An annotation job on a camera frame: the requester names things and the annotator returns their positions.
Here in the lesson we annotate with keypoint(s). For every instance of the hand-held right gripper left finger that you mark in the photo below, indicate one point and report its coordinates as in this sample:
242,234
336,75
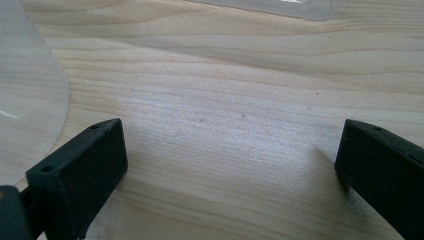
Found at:
80,173

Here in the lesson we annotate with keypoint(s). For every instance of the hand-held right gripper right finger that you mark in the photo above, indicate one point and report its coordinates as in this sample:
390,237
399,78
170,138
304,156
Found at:
383,173

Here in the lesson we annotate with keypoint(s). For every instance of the clear plastic container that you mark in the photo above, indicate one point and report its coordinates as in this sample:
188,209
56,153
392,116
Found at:
293,8

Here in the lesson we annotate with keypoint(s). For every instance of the clear plastic packaging piece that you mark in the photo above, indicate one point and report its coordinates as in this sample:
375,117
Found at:
26,100

